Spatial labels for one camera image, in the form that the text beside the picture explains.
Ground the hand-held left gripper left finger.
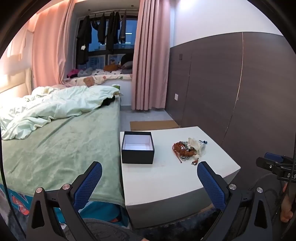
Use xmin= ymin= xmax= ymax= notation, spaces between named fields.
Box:
xmin=27 ymin=161 xmax=103 ymax=241

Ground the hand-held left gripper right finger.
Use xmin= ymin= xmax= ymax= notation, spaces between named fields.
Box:
xmin=196 ymin=161 xmax=274 ymax=241

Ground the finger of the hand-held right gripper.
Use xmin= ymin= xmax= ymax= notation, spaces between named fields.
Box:
xmin=255 ymin=152 xmax=293 ymax=173

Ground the brown seed bead bracelet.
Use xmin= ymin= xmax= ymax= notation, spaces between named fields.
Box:
xmin=172 ymin=142 xmax=199 ymax=164

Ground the black jewelry box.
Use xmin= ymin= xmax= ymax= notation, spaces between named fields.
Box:
xmin=121 ymin=131 xmax=155 ymax=164

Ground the person's right hand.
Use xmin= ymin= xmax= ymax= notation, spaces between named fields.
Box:
xmin=280 ymin=182 xmax=295 ymax=223

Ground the dark rug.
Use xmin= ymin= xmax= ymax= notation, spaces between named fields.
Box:
xmin=139 ymin=204 xmax=222 ymax=241

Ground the white low table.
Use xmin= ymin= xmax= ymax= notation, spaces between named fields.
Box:
xmin=120 ymin=126 xmax=241 ymax=230

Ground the blue printed bed sheet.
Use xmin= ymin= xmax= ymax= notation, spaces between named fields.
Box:
xmin=0 ymin=181 xmax=129 ymax=229

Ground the flat cardboard sheet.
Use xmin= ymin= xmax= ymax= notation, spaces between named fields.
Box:
xmin=129 ymin=120 xmax=180 ymax=132

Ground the black cloth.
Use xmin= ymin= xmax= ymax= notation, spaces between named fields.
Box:
xmin=100 ymin=96 xmax=116 ymax=107

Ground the pale green duvet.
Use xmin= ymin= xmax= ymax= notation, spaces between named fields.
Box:
xmin=0 ymin=85 xmax=121 ymax=141

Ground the bear printed blanket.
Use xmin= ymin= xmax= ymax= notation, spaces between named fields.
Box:
xmin=62 ymin=68 xmax=133 ymax=88

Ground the grey plush toy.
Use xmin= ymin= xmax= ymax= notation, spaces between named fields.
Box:
xmin=77 ymin=68 xmax=94 ymax=77

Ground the grey pillow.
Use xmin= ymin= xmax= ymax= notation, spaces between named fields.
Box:
xmin=121 ymin=53 xmax=134 ymax=74

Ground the beige headboard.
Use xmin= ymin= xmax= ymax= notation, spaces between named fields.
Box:
xmin=0 ymin=67 xmax=33 ymax=102

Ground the pink curtain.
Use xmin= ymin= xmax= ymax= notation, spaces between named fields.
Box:
xmin=31 ymin=0 xmax=78 ymax=88
xmin=131 ymin=0 xmax=176 ymax=111

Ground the row of hanging dark clothes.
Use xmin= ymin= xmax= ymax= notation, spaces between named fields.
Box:
xmin=76 ymin=9 xmax=127 ymax=66

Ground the window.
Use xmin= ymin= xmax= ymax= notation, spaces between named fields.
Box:
xmin=75 ymin=14 xmax=139 ymax=70

